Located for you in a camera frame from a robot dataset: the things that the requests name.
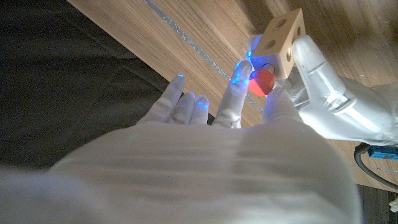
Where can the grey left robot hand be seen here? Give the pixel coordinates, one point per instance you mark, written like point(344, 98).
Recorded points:
point(335, 102)

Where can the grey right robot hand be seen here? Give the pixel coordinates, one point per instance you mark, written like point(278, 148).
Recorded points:
point(186, 180)

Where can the red-headed wooden screw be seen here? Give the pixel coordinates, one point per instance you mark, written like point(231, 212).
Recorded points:
point(262, 82)

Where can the small wooden block with holes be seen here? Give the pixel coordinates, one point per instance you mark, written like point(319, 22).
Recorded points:
point(276, 40)

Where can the black backdrop curtain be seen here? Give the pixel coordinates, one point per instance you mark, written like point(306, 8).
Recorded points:
point(62, 77)

